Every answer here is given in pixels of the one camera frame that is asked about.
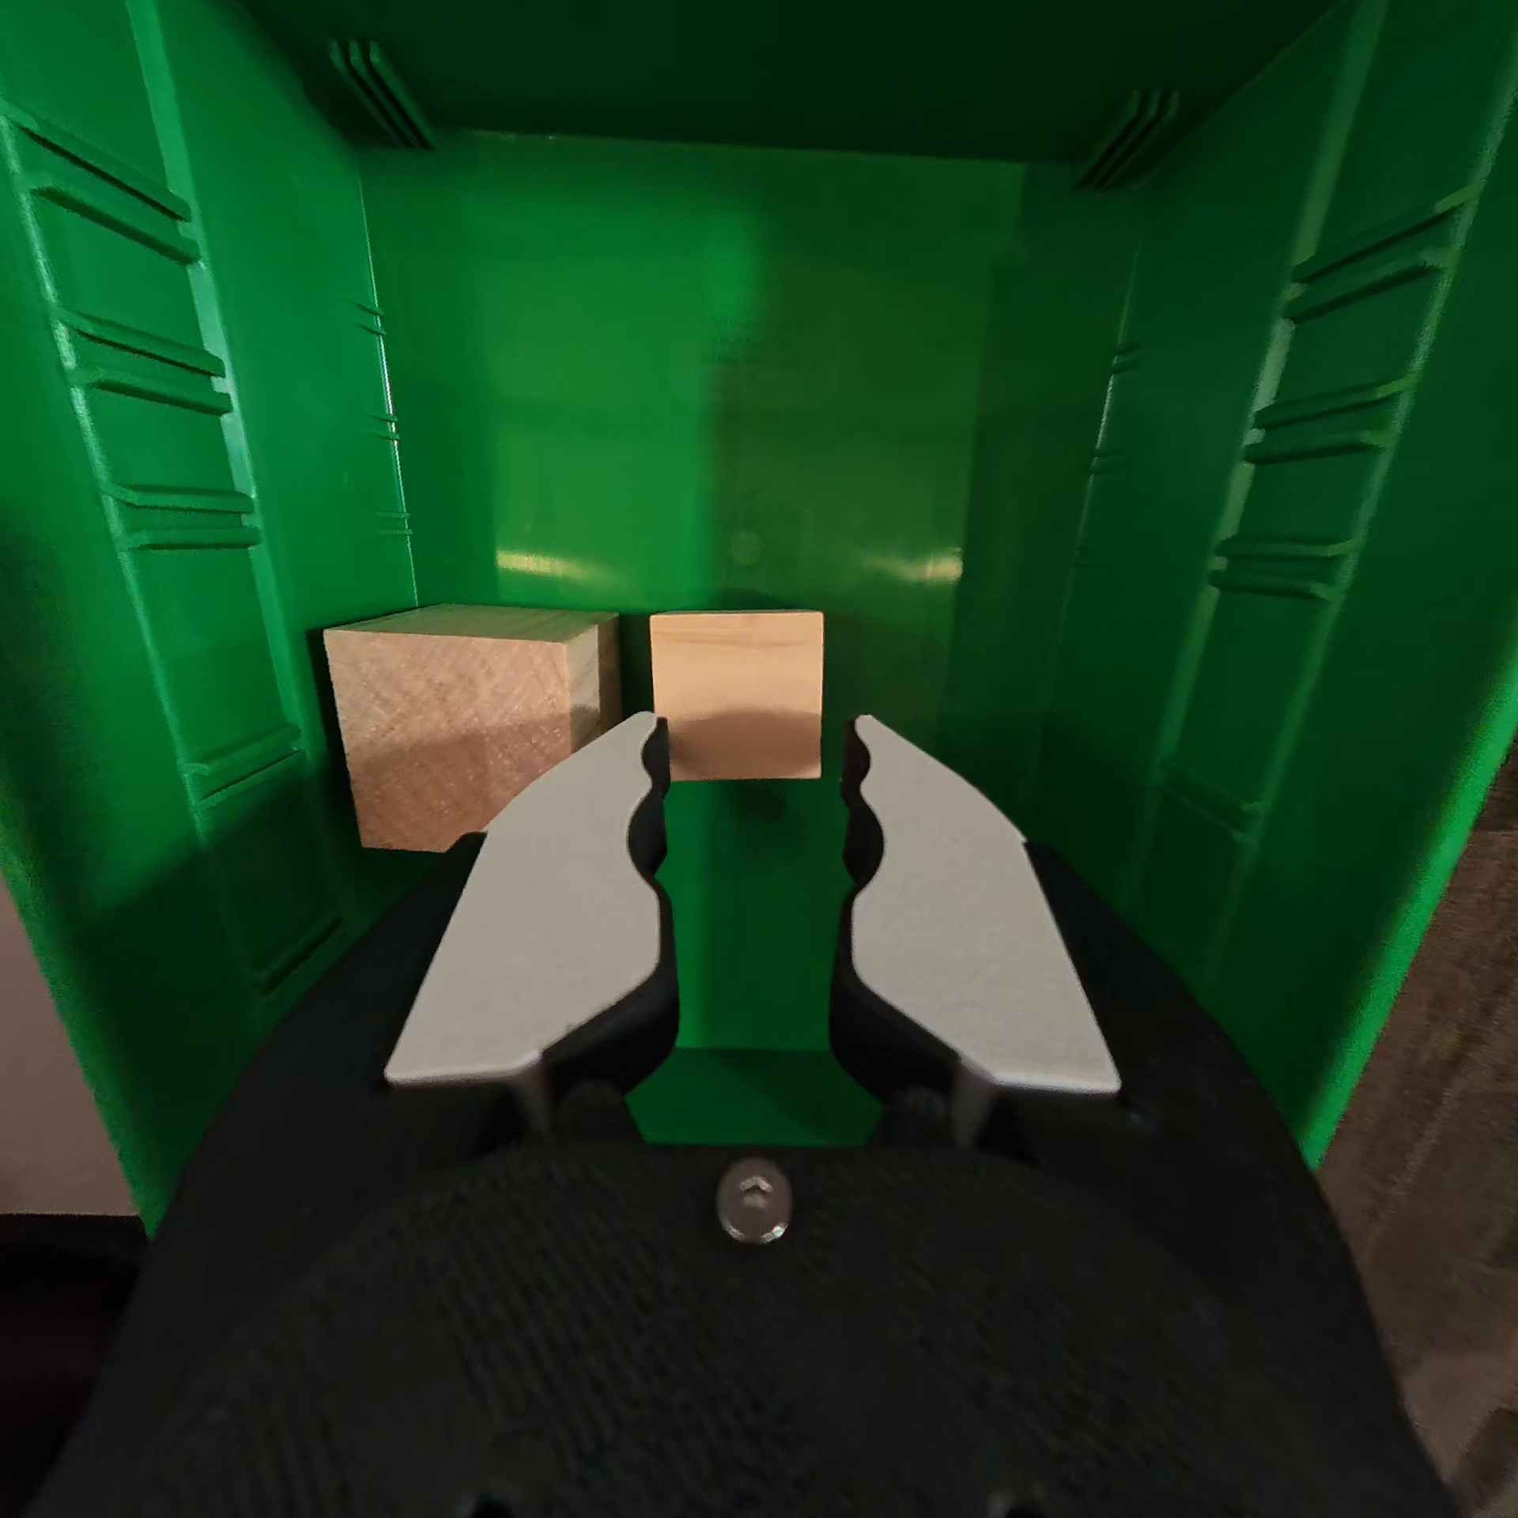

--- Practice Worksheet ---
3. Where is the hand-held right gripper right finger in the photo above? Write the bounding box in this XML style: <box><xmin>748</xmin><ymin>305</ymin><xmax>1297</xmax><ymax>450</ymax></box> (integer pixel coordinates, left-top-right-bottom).
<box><xmin>829</xmin><ymin>713</ymin><xmax>1123</xmax><ymax>1140</ymax></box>

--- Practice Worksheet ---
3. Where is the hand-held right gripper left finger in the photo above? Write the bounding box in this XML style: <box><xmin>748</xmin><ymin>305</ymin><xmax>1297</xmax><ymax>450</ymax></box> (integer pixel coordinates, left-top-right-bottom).
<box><xmin>384</xmin><ymin>712</ymin><xmax>681</xmax><ymax>1138</ymax></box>

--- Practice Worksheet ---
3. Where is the large wooden cube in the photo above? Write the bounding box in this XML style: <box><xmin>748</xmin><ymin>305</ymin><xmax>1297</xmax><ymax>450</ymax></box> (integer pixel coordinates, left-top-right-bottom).
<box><xmin>321</xmin><ymin>601</ymin><xmax>625</xmax><ymax>853</ymax></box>

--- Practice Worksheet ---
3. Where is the small wooden cube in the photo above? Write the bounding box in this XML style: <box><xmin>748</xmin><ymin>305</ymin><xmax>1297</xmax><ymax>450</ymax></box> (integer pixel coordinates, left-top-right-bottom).
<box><xmin>650</xmin><ymin>609</ymin><xmax>827</xmax><ymax>782</ymax></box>

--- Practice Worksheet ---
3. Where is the green plastic bin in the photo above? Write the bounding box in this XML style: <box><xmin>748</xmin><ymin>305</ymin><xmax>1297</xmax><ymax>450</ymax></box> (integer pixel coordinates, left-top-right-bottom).
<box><xmin>0</xmin><ymin>0</ymin><xmax>1518</xmax><ymax>1237</ymax></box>

